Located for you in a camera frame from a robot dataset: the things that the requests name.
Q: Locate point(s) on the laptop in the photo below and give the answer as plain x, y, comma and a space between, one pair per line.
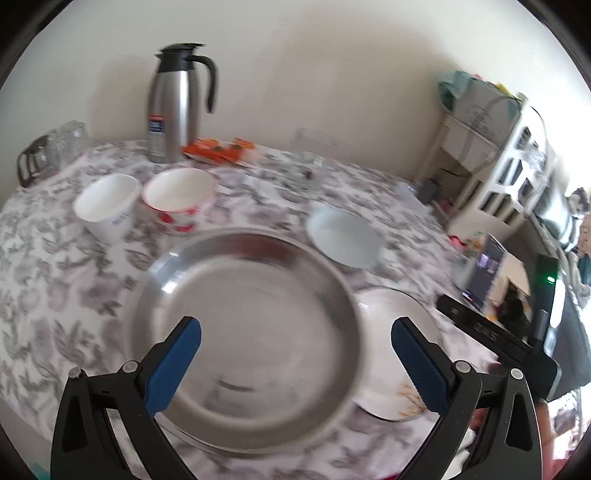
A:
482, 270

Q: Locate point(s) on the white bowl with red pattern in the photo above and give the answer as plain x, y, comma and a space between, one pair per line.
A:
178, 189

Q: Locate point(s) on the cardboard box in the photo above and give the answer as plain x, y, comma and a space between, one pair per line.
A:
480, 99

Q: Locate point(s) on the clear drinking glass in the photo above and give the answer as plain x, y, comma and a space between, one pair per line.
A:
74, 136
54, 145

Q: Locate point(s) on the orange snack packet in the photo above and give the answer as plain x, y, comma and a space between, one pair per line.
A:
219, 150

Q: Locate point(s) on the pale blue shallow bowl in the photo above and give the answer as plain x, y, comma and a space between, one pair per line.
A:
345, 236

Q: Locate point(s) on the large steel basin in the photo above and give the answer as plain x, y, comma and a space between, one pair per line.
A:
249, 337

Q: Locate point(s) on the white shelf unit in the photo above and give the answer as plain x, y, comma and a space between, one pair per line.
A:
503, 166

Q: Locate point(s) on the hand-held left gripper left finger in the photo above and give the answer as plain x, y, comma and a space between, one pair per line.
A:
173, 364

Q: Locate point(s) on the stainless steel thermos jug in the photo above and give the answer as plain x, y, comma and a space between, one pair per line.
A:
168, 101

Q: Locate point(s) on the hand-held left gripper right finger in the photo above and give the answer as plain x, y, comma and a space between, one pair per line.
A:
418, 364

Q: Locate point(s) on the clear glass mug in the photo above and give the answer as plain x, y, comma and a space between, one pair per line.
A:
314, 143

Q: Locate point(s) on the white plastic cup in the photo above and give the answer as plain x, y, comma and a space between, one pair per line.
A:
107, 201

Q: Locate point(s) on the white plate with floral print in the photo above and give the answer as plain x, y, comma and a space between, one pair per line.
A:
388, 295

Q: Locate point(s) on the grey floral tablecloth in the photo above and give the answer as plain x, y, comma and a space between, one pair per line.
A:
60, 277

